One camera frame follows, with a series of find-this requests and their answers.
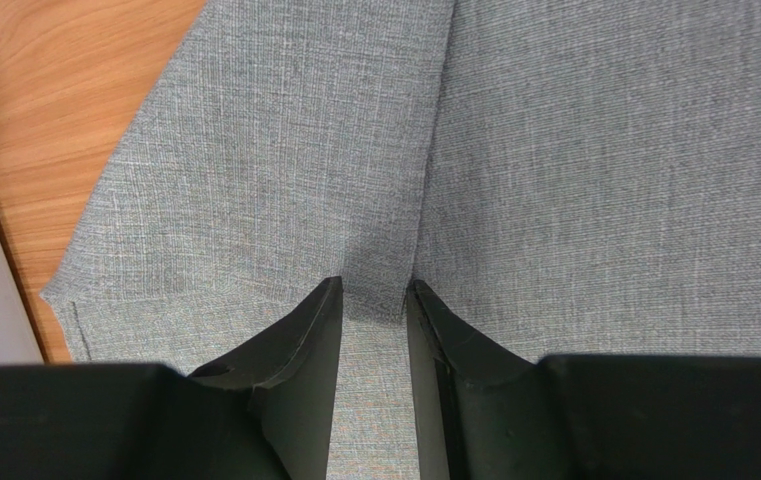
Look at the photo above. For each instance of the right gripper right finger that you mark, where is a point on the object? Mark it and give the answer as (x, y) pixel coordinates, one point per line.
(481, 411)

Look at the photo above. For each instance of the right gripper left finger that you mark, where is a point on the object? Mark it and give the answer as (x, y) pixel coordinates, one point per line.
(286, 380)

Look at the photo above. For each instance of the grey cloth napkin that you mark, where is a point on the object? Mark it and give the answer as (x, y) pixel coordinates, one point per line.
(568, 176)

